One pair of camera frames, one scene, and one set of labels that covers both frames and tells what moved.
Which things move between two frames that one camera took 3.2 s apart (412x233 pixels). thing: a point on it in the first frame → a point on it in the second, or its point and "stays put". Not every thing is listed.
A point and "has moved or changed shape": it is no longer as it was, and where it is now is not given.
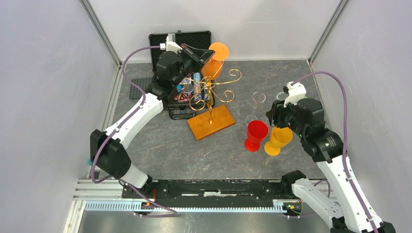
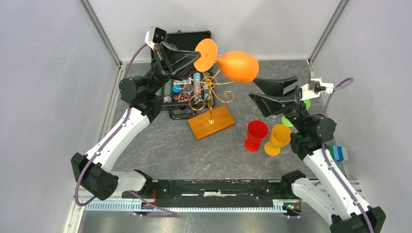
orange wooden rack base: [201, 126] stays put
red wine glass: [257, 130] stays put
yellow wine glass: [279, 138] stays put
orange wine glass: [213, 66] has moved or changed shape
